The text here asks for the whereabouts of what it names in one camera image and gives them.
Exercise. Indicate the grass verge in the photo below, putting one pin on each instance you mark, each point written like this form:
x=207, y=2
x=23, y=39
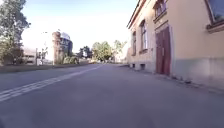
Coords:
x=30, y=67

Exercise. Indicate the grey asphalt road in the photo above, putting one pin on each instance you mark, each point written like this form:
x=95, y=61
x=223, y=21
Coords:
x=113, y=100

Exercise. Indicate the pale cobbled strip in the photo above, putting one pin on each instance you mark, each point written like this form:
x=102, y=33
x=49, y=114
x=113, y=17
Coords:
x=33, y=86

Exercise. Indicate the group of green trees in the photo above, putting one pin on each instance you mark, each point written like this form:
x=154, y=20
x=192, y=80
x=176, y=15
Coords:
x=101, y=51

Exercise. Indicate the low building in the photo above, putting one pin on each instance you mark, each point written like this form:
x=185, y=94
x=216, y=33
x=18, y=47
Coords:
x=29, y=56

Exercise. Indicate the yellow building with red door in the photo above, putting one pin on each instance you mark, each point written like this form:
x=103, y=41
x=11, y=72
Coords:
x=190, y=46

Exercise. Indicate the round brick tower building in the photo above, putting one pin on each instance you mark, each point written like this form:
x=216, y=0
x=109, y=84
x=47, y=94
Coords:
x=61, y=46

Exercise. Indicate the tall dark green tree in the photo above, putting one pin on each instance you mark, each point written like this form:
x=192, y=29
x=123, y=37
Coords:
x=11, y=33

